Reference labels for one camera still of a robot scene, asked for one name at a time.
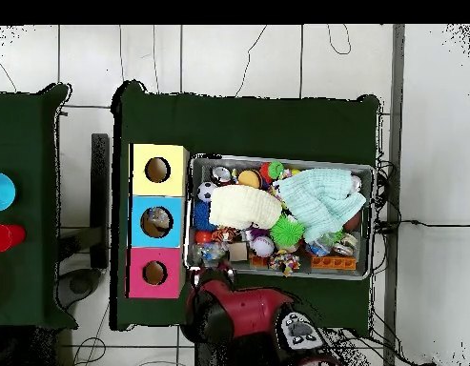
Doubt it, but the black power cable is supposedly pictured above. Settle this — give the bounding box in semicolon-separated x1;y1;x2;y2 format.
375;217;470;234

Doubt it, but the small green spiky toy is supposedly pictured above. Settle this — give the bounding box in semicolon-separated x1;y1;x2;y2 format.
267;160;285;180

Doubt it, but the cream waffle cloth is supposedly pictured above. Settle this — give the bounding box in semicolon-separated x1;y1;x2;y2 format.
208;184;283;231

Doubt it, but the dark green tablecloth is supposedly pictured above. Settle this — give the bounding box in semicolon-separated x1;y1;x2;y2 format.
110;80;381;331

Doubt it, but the white baseball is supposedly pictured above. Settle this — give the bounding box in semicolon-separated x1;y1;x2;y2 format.
251;235;276;259

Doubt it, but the mint green waffle cloth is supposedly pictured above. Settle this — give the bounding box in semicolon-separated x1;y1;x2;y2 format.
274;167;368;244

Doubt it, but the blue spiky ball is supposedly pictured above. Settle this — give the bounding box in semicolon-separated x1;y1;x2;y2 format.
192;200;218;233

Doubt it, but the blue cup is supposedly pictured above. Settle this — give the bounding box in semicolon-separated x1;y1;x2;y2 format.
0;172;17;214

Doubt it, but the orange plastic block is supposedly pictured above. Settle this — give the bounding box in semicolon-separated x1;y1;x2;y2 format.
309;254;358;272

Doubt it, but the shallow metal mesh bin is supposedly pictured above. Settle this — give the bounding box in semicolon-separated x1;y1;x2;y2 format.
183;152;377;281

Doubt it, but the silver drink can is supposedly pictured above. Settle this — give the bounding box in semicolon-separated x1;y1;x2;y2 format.
210;165;234;187

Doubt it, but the black white soccer ball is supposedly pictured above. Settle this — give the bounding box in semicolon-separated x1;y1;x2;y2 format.
196;181;219;204

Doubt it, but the red cup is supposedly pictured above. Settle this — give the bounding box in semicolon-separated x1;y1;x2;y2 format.
0;223;27;254

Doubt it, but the large green spiky eyed toy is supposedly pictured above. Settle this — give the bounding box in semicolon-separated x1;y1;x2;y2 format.
269;214;305;248

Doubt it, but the wooden box with three holes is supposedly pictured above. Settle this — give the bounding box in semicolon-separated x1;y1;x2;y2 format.
125;143;191;299

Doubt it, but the grey rounded base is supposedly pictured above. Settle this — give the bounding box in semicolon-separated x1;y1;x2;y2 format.
55;267;103;311

